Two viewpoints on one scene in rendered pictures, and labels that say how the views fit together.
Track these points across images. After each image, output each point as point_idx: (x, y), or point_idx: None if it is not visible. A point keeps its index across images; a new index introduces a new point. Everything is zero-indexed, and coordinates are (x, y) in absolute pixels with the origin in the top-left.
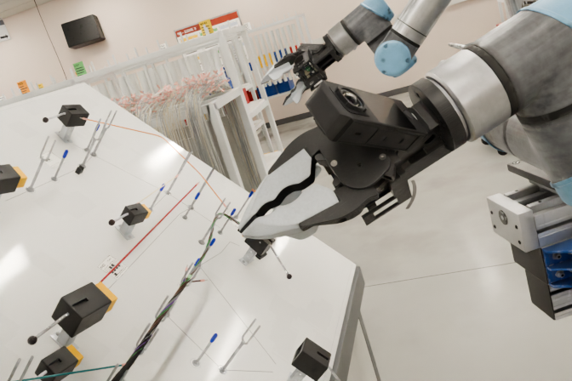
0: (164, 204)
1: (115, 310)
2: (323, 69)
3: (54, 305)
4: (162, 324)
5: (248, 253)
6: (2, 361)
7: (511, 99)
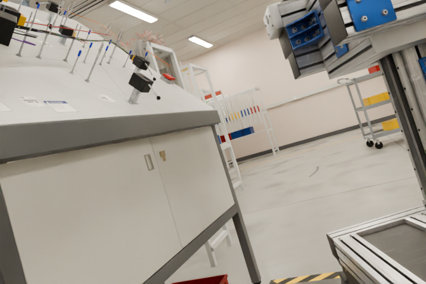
0: (94, 50)
1: (35, 48)
2: None
3: None
4: (60, 61)
5: (134, 71)
6: None
7: None
